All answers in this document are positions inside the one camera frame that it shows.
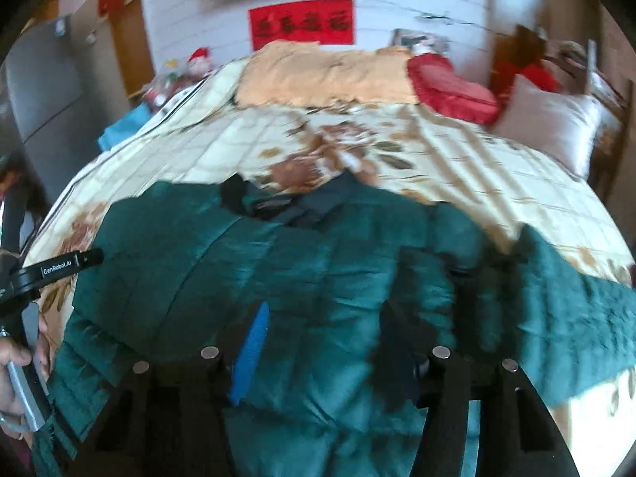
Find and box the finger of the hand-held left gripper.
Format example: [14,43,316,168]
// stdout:
[9,247,105,304]

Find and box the red cloth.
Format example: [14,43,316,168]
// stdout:
[497,60,560,93]

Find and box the floral checked bed sheet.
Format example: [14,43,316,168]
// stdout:
[20,58,636,477]

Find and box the red wall banner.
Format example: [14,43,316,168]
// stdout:
[248,0,357,52]

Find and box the framed photo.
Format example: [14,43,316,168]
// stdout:
[390,27,451,56]

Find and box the wooden bedside furniture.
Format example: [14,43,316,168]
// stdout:
[586,40,633,200]

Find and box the grey refrigerator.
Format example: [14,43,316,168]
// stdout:
[0,17,108,200]

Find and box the dark green puffer jacket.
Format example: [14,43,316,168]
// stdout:
[32,169,636,477]

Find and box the wall cable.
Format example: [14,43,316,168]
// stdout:
[358,0,498,29]

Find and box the red-hatted plush toy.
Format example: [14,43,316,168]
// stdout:
[186,47,217,79]

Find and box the person's left hand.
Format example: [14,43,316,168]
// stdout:
[0,315,51,442]

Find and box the wooden door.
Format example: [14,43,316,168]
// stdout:
[107,0,156,99]

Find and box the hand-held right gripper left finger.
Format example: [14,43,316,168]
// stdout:
[64,302,272,477]

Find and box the red ruffled pillow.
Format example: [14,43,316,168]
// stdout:
[406,52,500,126]

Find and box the beige ruffled pillow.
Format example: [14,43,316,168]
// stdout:
[236,41,423,109]

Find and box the white pillow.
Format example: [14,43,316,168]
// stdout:
[492,74,605,180]

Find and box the clear plastic bag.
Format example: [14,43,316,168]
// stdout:
[143,72,200,106]

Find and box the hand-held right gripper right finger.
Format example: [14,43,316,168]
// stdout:
[378,302,582,477]

